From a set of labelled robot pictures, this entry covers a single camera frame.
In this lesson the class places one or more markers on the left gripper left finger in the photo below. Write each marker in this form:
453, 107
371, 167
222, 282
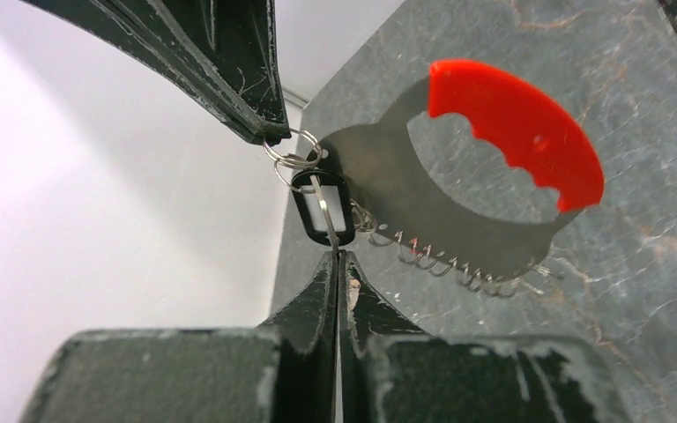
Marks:
278, 371

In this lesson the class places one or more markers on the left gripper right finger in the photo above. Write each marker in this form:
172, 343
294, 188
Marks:
394, 371

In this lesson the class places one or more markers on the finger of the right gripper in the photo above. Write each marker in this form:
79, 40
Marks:
136, 28
228, 50

